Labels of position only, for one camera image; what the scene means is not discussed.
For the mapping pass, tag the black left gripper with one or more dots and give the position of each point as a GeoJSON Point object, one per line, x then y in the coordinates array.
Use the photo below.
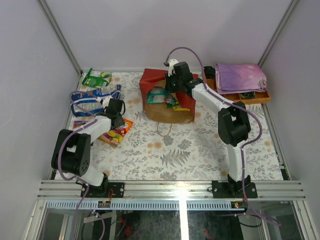
{"type": "Point", "coordinates": [119, 121]}

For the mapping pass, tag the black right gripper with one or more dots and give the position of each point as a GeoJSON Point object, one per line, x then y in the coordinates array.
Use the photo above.
{"type": "Point", "coordinates": [168, 78]}

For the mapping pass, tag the orange Fox's candy bag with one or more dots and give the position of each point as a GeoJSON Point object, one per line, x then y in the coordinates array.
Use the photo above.
{"type": "Point", "coordinates": [115, 136]}

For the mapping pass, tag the blue white snack packet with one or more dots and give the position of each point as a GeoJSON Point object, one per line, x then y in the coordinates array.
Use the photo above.
{"type": "Point", "coordinates": [91, 104]}

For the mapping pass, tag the green Fox's candy bag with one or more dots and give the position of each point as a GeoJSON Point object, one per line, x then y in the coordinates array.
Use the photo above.
{"type": "Point", "coordinates": [96, 79]}

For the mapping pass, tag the purple Fox's candy bag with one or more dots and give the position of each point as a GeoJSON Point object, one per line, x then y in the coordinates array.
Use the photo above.
{"type": "Point", "coordinates": [79, 123]}

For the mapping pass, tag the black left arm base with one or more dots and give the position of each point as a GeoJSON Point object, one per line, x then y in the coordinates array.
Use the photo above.
{"type": "Point", "coordinates": [107, 189]}

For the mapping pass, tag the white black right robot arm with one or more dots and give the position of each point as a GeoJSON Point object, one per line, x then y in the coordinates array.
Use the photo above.
{"type": "Point", "coordinates": [233, 120]}

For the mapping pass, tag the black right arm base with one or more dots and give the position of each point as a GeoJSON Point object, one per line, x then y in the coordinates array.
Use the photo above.
{"type": "Point", "coordinates": [234, 189]}

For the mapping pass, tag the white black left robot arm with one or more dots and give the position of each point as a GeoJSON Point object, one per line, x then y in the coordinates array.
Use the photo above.
{"type": "Point", "coordinates": [72, 151]}

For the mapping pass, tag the teal green snack packet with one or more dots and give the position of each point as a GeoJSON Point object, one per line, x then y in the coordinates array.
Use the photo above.
{"type": "Point", "coordinates": [159, 95]}

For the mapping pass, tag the yellow snack packet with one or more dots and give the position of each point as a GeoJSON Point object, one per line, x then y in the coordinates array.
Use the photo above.
{"type": "Point", "coordinates": [180, 108]}

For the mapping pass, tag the dark packet in tray corner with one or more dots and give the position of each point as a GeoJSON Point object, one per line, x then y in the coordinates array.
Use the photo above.
{"type": "Point", "coordinates": [210, 72]}

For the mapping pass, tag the purple princess print cloth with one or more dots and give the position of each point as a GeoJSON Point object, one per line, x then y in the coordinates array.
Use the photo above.
{"type": "Point", "coordinates": [239, 78]}

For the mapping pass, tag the dark green gold packet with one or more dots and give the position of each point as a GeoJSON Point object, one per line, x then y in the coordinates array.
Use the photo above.
{"type": "Point", "coordinates": [247, 95]}

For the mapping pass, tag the orange wooden compartment tray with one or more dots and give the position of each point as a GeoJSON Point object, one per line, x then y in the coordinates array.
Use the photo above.
{"type": "Point", "coordinates": [260, 97]}

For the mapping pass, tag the aluminium front rail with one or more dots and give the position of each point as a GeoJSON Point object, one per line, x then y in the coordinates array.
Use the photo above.
{"type": "Point", "coordinates": [265, 190]}

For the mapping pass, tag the blue grey cable duct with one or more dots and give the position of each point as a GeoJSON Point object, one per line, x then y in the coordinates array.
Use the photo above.
{"type": "Point", "coordinates": [169, 205]}

